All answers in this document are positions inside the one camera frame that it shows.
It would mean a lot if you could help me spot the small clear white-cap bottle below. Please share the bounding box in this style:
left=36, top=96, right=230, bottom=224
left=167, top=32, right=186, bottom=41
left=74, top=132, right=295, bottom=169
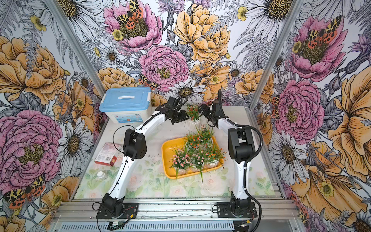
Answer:
left=97, top=171, right=108, bottom=181

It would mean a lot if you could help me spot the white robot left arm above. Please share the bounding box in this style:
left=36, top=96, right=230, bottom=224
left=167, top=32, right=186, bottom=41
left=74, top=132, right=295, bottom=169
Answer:
left=97, top=97, right=189, bottom=218

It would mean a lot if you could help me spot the left aluminium corner post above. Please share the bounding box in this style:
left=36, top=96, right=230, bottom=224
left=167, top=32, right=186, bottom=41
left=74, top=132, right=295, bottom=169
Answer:
left=45, top=1, right=106, bottom=97

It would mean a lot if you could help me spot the pink orange flower white pot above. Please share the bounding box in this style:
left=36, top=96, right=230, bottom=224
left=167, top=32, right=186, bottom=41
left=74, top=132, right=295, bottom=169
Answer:
left=190, top=148, right=205, bottom=183

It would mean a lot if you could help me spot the light pink flower white pot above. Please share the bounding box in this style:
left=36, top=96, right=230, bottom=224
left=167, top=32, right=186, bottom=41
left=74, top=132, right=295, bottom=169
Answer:
left=171, top=148, right=191, bottom=177

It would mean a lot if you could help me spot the right aluminium corner post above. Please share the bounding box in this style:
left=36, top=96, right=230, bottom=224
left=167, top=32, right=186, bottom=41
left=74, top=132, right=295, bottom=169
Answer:
left=248, top=0, right=304, bottom=112

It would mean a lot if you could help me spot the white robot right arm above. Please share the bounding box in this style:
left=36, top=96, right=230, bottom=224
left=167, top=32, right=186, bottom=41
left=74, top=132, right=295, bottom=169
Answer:
left=198, top=100, right=264, bottom=218

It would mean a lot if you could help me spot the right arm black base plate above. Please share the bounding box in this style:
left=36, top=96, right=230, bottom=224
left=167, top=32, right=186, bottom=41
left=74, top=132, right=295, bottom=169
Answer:
left=216, top=202, right=258, bottom=218

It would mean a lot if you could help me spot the aluminium front rail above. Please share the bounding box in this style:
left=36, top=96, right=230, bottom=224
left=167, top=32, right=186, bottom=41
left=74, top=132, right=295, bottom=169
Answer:
left=50, top=197, right=305, bottom=232

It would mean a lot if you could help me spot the yellow plastic tray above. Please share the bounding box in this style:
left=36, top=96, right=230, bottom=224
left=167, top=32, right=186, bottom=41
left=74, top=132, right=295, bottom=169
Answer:
left=161, top=136, right=226, bottom=180

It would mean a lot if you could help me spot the aluminium corner post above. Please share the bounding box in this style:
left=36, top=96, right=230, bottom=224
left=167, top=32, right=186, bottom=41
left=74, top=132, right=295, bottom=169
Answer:
left=45, top=1, right=106, bottom=97
left=248, top=0, right=304, bottom=112

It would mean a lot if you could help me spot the red white carton box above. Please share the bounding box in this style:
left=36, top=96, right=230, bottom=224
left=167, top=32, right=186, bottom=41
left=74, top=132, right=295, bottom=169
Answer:
left=94, top=143, right=122, bottom=166

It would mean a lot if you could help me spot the blue lid white storage box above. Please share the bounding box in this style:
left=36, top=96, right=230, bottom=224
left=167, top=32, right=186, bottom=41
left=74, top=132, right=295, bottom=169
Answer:
left=99, top=87, right=151, bottom=123

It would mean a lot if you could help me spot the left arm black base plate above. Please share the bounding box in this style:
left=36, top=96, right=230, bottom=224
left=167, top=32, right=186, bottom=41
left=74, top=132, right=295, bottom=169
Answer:
left=96, top=203, right=139, bottom=219

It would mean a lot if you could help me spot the red flower white pot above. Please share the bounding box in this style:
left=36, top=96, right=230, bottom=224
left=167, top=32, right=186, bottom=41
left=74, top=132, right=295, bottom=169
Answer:
left=186, top=104, right=201, bottom=128

